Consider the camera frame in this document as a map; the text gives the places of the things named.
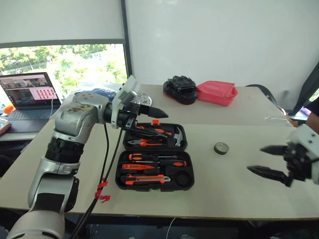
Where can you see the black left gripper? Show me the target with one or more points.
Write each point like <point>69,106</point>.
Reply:
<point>129,117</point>

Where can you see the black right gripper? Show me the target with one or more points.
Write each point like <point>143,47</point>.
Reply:
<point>297,161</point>

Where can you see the orange test pen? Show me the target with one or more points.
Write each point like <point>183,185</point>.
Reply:
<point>137,167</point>

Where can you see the orange black utility knife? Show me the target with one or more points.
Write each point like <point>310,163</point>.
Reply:
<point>142,179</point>

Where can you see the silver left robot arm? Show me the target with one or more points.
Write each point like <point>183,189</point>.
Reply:
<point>74,112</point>

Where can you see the black plastic tool case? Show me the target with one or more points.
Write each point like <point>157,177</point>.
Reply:
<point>154,188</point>

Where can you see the clear and blue plastic bag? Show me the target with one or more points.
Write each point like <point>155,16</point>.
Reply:
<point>104,90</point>

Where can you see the red plastic container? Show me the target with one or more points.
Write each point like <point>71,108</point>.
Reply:
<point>216,93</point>

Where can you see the red tape strip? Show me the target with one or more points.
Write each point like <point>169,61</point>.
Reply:
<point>103,198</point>
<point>102,184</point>

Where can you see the black slanted panel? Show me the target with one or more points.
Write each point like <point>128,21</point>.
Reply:
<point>307,87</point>

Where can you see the open laptop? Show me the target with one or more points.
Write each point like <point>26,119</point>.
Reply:
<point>27,89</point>

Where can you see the white roller blind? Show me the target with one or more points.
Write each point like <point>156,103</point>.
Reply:
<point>62,20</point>

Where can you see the small orange object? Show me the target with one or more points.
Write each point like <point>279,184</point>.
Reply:
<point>8,108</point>

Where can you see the red and white box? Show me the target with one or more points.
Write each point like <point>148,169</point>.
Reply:
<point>3,127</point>

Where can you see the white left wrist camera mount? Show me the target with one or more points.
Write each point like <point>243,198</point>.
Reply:
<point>124,94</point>

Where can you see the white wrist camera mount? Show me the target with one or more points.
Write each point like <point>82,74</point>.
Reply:
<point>124,94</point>
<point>305,139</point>

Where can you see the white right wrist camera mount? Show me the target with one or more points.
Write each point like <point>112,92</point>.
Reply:
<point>305,139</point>

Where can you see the black window frame post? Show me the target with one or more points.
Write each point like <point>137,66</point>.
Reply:
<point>127,37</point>

